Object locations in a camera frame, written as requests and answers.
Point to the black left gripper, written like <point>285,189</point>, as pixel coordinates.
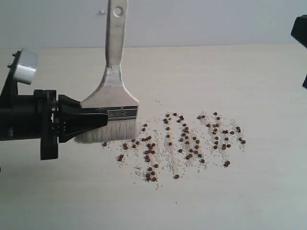
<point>30,117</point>

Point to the white wide paint brush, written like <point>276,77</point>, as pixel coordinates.
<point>111,94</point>

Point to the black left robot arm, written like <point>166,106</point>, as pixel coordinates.
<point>9,83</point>

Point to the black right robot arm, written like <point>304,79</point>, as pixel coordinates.
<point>299,30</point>

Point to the scattered brown pellets and rice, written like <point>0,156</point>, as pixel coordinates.
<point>179,158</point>

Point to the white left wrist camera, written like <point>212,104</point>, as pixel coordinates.
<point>26,67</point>

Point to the small white wall bump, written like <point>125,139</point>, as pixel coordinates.
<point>102,12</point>

